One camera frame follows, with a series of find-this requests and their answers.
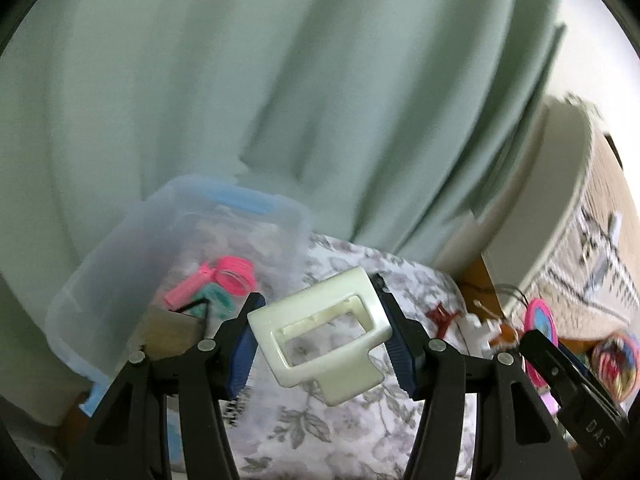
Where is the clear tape roll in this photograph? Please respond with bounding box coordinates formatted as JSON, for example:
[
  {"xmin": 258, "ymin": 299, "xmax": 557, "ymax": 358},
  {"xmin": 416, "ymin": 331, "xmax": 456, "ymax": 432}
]
[{"xmin": 135, "ymin": 305, "xmax": 206, "ymax": 361}]

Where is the red hair claw clip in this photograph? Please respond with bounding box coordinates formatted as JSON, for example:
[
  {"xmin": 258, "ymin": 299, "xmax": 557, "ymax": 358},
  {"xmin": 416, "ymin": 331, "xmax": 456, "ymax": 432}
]
[{"xmin": 426, "ymin": 302, "xmax": 463, "ymax": 341}]

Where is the clear plastic storage bin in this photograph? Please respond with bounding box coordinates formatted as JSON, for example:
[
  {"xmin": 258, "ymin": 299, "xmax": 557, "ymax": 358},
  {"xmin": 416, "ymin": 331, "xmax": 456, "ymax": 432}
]
[{"xmin": 45, "ymin": 175, "xmax": 313, "ymax": 396}]

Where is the beige quilted cover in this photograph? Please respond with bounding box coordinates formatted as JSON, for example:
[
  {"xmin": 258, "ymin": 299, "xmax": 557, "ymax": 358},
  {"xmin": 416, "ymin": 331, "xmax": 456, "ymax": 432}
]
[{"xmin": 520, "ymin": 135, "xmax": 640, "ymax": 361}]

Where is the black toothed headband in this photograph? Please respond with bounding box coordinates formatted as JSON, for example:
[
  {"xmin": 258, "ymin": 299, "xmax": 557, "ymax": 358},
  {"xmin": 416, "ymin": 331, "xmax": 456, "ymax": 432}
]
[{"xmin": 175, "ymin": 297, "xmax": 213, "ymax": 326}]

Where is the teal hair ties bundle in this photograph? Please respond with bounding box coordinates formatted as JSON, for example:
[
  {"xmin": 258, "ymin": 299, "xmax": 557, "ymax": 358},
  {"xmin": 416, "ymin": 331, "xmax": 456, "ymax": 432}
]
[{"xmin": 192, "ymin": 282, "xmax": 236, "ymax": 318}]

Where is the pink patterned pouch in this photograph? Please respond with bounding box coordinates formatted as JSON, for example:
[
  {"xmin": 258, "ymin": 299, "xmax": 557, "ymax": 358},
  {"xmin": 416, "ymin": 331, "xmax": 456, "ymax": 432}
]
[{"xmin": 590, "ymin": 330, "xmax": 640, "ymax": 403}]

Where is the white power strip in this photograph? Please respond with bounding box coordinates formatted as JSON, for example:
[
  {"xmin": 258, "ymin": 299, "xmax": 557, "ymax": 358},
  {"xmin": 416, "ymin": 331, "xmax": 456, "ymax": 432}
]
[{"xmin": 460, "ymin": 312, "xmax": 506, "ymax": 356}]

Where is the pink round compact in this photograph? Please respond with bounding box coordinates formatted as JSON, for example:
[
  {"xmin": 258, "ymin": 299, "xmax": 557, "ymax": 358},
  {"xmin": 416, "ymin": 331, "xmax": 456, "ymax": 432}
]
[{"xmin": 522, "ymin": 297, "xmax": 560, "ymax": 391}]

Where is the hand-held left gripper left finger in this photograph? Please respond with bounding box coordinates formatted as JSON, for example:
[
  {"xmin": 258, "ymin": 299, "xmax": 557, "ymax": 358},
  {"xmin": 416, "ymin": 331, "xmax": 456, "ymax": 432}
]
[{"xmin": 62, "ymin": 292, "xmax": 267, "ymax": 480}]

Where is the pink hair roller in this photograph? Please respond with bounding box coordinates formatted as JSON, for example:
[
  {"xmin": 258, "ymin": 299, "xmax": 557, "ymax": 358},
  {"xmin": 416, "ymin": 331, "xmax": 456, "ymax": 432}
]
[{"xmin": 164, "ymin": 262, "xmax": 216, "ymax": 311}]

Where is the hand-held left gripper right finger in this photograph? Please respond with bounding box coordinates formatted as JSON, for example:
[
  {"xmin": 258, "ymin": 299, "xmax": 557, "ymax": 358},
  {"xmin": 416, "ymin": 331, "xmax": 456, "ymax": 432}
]
[{"xmin": 370, "ymin": 272, "xmax": 581, "ymax": 480}]

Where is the cream hair claw clip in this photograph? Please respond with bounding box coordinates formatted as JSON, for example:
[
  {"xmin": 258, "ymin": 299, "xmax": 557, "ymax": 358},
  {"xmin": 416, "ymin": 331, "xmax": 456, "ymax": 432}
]
[{"xmin": 246, "ymin": 266, "xmax": 393, "ymax": 407}]

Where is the pink hair ties bundle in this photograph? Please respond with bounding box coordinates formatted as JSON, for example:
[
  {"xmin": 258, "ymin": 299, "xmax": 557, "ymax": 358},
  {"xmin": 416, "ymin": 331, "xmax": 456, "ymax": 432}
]
[{"xmin": 212, "ymin": 256, "xmax": 256, "ymax": 296}]

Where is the pale green curtain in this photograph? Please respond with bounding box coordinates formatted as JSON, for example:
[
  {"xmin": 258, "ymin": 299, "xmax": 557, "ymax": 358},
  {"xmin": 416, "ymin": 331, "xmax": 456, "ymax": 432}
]
[{"xmin": 0, "ymin": 0, "xmax": 571, "ymax": 426}]

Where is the grey floral blanket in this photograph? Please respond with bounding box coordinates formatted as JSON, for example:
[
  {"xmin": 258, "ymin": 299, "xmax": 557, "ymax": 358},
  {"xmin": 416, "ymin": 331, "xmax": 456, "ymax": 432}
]
[{"xmin": 220, "ymin": 232, "xmax": 481, "ymax": 480}]

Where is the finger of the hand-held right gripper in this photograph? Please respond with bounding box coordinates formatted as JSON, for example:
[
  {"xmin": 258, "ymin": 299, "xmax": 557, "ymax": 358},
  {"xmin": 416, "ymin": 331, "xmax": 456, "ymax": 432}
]
[{"xmin": 519, "ymin": 329, "xmax": 631, "ymax": 421}]

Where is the white furniture panel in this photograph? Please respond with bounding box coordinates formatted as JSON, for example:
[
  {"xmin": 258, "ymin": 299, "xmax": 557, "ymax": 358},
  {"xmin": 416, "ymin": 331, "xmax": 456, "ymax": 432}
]
[{"xmin": 435, "ymin": 95, "xmax": 598, "ymax": 311}]

